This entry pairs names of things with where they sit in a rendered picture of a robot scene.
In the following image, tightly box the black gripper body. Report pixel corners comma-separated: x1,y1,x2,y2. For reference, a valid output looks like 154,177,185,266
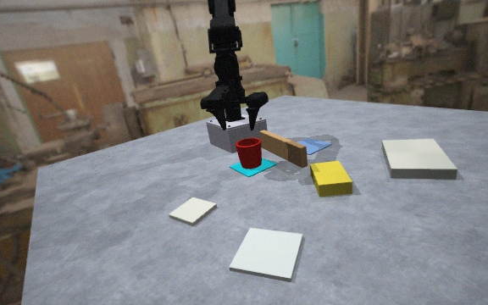
200,73,269,109

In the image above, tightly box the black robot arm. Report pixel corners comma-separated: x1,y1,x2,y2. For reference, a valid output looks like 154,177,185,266
206,0,245,122

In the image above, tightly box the yellow rectangular block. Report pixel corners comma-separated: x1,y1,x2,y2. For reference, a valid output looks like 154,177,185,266
310,161,352,197

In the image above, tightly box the cream flat square slab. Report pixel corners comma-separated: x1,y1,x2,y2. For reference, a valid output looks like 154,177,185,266
169,197,217,226

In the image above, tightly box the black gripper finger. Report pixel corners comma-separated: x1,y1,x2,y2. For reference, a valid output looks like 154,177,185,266
246,107,261,130
206,109,226,130

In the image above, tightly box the tan wooden bar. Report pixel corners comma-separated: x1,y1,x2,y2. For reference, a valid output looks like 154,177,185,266
259,130,308,168

